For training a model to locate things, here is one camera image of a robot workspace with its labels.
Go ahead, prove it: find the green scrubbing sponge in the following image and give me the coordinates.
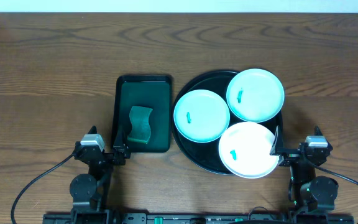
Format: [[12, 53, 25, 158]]
[[127, 106, 153, 144]]

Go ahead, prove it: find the white plate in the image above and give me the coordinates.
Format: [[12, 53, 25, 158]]
[[218, 122, 278, 179], [173, 90, 230, 143], [226, 68, 285, 123]]

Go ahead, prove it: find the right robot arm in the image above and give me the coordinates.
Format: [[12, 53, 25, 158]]
[[270, 126, 339, 223]]

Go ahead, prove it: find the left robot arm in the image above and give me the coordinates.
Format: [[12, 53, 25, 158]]
[[69, 126, 131, 224]]

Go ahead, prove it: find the black rectangular tray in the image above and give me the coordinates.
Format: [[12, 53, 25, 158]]
[[111, 75, 172, 153]]

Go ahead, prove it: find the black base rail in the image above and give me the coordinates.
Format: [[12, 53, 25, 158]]
[[42, 210, 355, 224]]

